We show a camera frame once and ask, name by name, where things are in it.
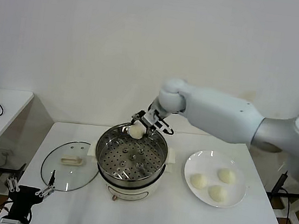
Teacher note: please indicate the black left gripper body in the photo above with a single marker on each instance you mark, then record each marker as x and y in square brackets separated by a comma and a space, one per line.
[23, 197]

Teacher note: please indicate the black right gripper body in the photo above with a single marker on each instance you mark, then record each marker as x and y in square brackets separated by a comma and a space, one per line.
[151, 116]

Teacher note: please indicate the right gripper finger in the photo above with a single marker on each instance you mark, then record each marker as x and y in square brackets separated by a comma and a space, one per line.
[150, 130]
[138, 116]

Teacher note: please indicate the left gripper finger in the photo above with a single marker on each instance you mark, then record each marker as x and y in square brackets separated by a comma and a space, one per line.
[52, 179]
[13, 184]

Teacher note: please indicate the white steamed baozi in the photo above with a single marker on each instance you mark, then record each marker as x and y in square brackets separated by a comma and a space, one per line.
[136, 131]
[217, 193]
[198, 181]
[226, 176]

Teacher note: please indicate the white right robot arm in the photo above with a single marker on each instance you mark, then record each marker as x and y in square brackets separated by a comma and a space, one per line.
[220, 112]

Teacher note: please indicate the stainless steel steamer basket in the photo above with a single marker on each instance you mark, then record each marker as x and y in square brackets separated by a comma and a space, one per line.
[132, 159]

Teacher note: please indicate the black table foot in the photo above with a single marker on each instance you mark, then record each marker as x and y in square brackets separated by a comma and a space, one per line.
[292, 195]
[0, 169]

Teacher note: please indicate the white round plate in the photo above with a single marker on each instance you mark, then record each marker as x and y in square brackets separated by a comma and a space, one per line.
[195, 164]

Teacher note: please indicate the white electric cooking pot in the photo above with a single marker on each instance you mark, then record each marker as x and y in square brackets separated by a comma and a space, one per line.
[128, 192]

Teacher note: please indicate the white side table with label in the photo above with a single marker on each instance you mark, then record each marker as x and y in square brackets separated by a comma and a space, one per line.
[295, 223]

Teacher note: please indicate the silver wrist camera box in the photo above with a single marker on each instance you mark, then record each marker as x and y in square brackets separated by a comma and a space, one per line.
[10, 222]

